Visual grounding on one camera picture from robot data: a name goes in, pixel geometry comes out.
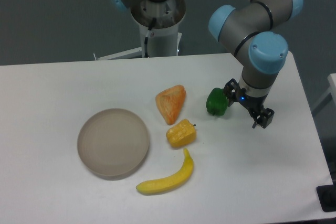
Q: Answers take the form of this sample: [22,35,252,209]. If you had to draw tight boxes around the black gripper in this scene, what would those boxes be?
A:
[223,79,274,129]

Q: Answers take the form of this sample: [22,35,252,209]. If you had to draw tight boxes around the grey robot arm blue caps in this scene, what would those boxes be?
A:
[111,0,303,127]

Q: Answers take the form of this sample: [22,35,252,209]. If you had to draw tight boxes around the green toy pepper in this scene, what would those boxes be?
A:
[206,88,228,116]

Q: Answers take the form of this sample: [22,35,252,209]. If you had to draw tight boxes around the yellow toy pepper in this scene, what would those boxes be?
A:
[166,119,197,148]

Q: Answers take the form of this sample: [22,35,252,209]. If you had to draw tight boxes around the orange toy bread wedge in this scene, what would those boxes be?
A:
[155,84,186,125]

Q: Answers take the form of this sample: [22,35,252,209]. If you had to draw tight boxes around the white furniture at right edge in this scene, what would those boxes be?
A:
[311,73,335,116]

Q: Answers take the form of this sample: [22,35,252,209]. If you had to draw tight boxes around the black device at table edge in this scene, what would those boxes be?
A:
[316,184,335,212]

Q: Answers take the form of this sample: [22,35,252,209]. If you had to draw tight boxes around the yellow toy banana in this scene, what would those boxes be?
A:
[135,148,194,195]

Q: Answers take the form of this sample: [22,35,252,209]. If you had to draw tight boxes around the beige round plate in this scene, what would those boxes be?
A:
[77,109,150,180]

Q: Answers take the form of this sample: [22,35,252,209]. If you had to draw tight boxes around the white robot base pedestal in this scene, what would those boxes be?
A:
[97,0,186,60]

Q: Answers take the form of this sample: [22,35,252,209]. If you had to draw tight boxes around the black cable on pedestal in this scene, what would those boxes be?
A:
[143,17,157,58]

